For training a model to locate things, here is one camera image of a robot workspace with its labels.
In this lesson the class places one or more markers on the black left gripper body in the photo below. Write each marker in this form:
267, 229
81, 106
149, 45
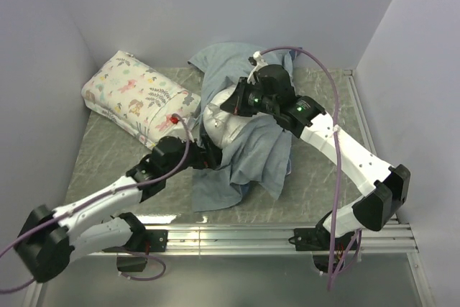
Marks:
200, 159

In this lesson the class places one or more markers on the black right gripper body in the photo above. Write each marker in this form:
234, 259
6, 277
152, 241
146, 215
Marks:
251, 100

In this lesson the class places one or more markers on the white pillow insert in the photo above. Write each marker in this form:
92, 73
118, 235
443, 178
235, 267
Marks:
222, 127

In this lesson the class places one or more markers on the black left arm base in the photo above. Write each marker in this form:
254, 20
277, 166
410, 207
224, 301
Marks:
137, 252

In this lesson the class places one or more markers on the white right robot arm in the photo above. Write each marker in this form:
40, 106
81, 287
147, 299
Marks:
307, 120

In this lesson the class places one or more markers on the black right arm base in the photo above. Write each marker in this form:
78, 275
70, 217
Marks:
317, 240

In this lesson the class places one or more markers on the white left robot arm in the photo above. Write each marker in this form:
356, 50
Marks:
53, 238

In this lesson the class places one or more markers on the floral patterned pillow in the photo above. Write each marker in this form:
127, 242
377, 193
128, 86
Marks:
139, 99

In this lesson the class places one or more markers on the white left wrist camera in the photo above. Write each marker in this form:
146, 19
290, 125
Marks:
176, 120

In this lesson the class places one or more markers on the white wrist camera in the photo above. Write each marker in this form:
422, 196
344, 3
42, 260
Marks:
176, 120
258, 62

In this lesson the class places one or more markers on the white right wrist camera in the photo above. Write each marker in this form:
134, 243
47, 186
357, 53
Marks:
258, 62

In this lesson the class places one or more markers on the aluminium mounting rail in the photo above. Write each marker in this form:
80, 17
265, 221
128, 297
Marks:
268, 239

